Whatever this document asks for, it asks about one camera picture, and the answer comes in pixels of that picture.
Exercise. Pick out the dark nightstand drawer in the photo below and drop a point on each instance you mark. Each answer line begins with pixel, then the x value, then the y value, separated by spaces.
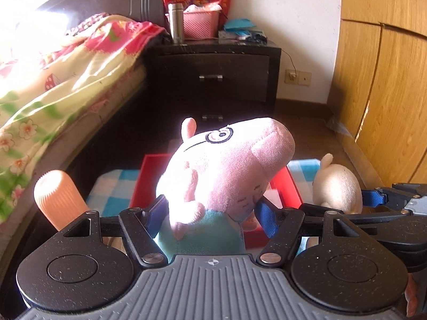
pixel 240 110
pixel 233 70

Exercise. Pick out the floral blanket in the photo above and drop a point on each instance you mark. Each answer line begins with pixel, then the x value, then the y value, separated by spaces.
pixel 66 83

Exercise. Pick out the white tissue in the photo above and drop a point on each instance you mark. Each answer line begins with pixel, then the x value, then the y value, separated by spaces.
pixel 203 7

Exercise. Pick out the pink plastic basket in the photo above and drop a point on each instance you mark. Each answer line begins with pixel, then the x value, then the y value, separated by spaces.
pixel 200 25

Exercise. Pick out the pink pig plush toy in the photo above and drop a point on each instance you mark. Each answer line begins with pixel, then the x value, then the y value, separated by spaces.
pixel 230 173

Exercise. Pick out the clear plastic scrap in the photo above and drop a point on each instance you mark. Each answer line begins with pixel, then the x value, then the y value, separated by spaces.
pixel 338 127

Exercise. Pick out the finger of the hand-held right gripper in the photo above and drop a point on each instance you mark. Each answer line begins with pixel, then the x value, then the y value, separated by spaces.
pixel 377 216
pixel 373 197

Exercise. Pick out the blue cloth item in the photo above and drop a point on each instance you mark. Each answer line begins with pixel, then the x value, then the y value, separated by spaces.
pixel 238 23

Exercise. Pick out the light blue packet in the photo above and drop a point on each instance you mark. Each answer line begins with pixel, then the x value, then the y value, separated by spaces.
pixel 232 34

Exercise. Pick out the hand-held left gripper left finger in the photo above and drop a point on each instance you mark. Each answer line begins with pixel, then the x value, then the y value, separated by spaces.
pixel 157 214

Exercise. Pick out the white plush toy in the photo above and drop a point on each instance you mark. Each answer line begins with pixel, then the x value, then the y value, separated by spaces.
pixel 337 186

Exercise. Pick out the red box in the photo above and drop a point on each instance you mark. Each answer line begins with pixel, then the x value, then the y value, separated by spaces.
pixel 150 180

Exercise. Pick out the dark wooden nightstand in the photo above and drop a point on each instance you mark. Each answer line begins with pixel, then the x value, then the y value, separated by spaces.
pixel 213 48

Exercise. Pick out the wall power outlet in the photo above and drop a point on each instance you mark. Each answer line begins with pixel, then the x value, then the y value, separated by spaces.
pixel 302 77

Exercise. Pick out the wooden wardrobe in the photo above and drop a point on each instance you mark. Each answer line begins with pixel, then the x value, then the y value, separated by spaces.
pixel 383 73

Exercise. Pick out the steel thermos bottle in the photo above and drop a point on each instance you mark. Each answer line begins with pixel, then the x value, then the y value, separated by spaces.
pixel 176 23

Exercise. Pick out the blue checkered cloth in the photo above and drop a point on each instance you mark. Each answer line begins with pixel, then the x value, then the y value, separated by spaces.
pixel 110 190

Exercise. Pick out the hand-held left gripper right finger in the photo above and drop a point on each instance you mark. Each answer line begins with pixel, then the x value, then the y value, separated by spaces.
pixel 267 219

